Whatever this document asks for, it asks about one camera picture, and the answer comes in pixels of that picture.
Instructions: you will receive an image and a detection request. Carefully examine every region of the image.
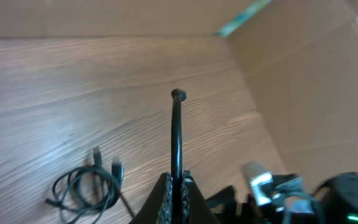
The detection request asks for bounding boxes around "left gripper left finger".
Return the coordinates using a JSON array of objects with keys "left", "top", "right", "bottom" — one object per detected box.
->
[{"left": 129, "top": 172, "right": 172, "bottom": 224}]

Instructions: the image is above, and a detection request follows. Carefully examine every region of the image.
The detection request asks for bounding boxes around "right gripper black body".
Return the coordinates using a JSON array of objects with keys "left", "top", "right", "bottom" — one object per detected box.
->
[{"left": 206, "top": 174, "right": 322, "bottom": 224}]

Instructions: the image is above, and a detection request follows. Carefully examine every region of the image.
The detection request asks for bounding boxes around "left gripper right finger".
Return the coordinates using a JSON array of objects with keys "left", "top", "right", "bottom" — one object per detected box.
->
[{"left": 181, "top": 170, "right": 219, "bottom": 224}]

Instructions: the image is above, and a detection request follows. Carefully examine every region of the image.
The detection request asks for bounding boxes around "black USB cable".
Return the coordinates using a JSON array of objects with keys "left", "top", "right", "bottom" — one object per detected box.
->
[
  {"left": 170, "top": 88, "right": 187, "bottom": 224},
  {"left": 44, "top": 146, "right": 136, "bottom": 224}
]

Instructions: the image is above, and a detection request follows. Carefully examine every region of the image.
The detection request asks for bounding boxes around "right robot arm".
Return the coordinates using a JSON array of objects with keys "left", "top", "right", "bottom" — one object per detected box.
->
[{"left": 206, "top": 171, "right": 358, "bottom": 224}]

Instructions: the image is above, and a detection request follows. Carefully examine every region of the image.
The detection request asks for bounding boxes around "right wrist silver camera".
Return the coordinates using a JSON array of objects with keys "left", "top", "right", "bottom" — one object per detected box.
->
[{"left": 241, "top": 161, "right": 274, "bottom": 206}]

